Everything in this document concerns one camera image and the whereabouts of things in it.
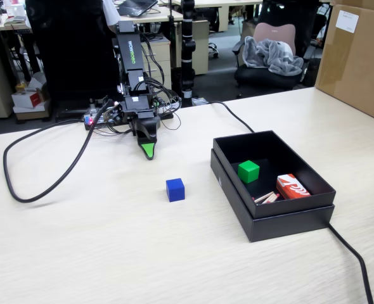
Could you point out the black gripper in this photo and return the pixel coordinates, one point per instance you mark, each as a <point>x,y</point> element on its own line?
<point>137,109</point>

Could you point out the green wooden cube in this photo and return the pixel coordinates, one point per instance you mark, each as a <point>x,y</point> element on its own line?
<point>248,171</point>

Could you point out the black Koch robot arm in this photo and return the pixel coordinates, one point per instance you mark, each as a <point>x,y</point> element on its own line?
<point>130,50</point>

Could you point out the blue wooden cube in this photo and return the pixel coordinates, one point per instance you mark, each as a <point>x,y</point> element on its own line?
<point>175,190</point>

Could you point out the black pole with white bands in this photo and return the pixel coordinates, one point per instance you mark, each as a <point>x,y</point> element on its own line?
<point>187,47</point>

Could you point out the plain beige cabinet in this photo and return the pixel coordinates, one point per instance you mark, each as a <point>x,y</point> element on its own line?
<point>201,47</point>

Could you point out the black office chair back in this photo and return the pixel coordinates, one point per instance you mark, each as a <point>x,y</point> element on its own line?
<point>73,50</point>

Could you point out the white and red carton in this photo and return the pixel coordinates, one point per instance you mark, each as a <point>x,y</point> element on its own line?
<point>30,101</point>

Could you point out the wooden match red head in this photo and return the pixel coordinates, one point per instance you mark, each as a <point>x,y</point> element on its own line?
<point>264,196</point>
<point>268,198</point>
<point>271,200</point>

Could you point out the person in white shirt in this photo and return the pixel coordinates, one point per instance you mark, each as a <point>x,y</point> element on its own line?
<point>111,12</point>

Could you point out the black laptop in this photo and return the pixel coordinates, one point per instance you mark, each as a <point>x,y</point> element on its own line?
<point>136,7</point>

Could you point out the pink office chair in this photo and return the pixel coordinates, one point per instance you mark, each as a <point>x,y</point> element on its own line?
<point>269,80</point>

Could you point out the black cardboard box tray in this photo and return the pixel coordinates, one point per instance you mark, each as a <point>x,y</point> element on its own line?
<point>285,152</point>

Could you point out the grey blanket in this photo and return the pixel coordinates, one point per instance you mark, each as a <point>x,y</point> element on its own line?
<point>269,57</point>

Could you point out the red and white matchbox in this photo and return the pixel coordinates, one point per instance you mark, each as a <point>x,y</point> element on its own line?
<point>293,187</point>

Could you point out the black cardboard box lid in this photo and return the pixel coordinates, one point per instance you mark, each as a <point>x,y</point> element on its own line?
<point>285,226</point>

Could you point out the stack of books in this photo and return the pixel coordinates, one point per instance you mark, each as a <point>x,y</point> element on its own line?
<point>16,20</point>

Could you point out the wooden office desk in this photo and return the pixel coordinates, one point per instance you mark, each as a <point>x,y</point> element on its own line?
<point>3,28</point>

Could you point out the large brown cardboard box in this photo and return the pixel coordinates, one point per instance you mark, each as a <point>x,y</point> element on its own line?
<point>355,63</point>

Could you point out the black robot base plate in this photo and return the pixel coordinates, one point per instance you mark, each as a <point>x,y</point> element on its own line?
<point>165,117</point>

